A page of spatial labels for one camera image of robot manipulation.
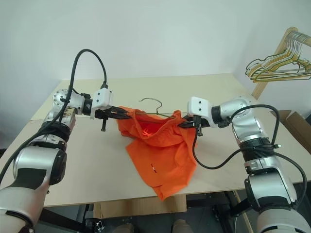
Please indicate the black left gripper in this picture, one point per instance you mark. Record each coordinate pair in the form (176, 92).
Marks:
(104, 114)

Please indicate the brown cardboard panel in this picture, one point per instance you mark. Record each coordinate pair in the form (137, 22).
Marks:
(141, 206)

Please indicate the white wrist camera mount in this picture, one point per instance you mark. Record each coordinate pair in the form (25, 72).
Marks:
(198, 105)
(103, 98)

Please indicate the brown cardboard box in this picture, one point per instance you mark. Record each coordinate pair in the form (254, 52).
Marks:
(296, 128)

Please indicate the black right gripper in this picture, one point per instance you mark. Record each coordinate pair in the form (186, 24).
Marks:
(199, 122)

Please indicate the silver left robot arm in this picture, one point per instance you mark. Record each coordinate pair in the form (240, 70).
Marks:
(36, 155)

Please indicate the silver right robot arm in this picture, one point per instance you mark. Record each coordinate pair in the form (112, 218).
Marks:
(267, 184)

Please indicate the wooden clothes rack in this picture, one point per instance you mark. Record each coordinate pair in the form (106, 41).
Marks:
(281, 43)

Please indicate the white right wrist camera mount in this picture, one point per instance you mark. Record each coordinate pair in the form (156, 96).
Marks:
(198, 105)

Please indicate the tan rounded shape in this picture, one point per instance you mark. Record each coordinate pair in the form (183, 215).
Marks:
(182, 227)
(125, 228)

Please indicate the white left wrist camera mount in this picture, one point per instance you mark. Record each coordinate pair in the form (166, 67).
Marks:
(103, 98)

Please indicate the orange shirt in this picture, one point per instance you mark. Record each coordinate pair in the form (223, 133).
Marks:
(165, 165)

